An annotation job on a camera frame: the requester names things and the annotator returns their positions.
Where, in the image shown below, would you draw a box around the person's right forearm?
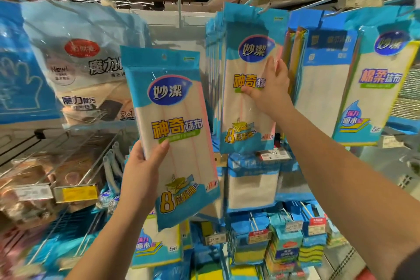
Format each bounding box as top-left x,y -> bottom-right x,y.
274,109 -> 420,280

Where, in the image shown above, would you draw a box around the striped sponge packets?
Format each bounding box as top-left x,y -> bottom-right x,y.
226,201 -> 349,280

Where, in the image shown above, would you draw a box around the hanging blue glove packets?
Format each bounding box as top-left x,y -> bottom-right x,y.
0,1 -> 62,124

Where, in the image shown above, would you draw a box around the yellow green sponge packets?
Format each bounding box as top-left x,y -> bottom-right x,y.
192,244 -> 228,280

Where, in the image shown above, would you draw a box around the blue-label white cloth packet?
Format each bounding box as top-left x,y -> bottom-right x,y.
284,7 -> 359,140

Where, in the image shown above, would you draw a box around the pale white price tag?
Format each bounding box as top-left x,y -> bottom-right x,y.
12,184 -> 55,203

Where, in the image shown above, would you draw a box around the metal peg hook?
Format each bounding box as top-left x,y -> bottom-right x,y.
175,0 -> 185,29

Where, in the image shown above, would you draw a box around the blue cloth packets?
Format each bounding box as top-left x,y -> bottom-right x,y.
226,155 -> 283,213

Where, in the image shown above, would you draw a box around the person's dark right sleeve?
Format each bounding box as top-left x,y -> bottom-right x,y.
394,250 -> 420,280

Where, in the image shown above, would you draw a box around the person's left hand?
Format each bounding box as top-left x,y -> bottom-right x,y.
120,139 -> 172,217

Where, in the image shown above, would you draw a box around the person's right hand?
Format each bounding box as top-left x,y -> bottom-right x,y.
241,56 -> 295,124

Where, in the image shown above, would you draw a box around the hung scouring pad packet bunch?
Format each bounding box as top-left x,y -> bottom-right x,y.
387,66 -> 420,135

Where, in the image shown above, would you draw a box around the teal cloth packets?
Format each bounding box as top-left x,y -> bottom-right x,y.
16,211 -> 106,272

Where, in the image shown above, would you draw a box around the hanging brownish packets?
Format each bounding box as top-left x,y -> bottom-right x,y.
0,148 -> 114,226

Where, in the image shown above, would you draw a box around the hanging grey packets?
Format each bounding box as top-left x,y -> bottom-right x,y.
21,0 -> 154,128

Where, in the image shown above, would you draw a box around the blue steel-cloth packets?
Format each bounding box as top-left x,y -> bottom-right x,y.
276,158 -> 317,203

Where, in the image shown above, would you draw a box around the white cloth packets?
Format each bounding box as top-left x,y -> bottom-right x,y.
120,45 -> 221,231
205,2 -> 290,157

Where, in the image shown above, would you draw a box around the bright yellow price tag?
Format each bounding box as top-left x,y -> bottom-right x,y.
54,184 -> 100,204

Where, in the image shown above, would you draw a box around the yellowish price tag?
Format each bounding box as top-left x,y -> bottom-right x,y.
382,135 -> 406,150

